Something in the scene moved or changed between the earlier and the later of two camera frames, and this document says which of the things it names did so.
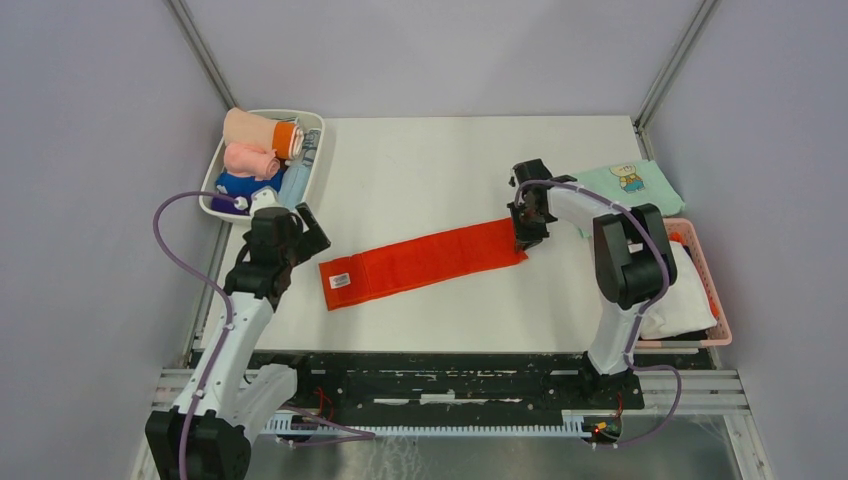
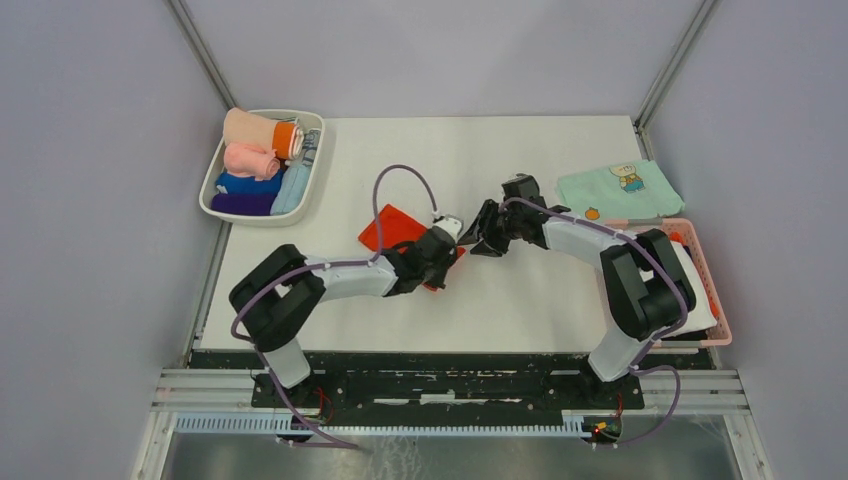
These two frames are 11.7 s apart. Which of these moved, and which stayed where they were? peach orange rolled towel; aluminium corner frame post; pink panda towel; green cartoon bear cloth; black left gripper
Moved: black left gripper
Stayed: green cartoon bear cloth; aluminium corner frame post; pink panda towel; peach orange rolled towel
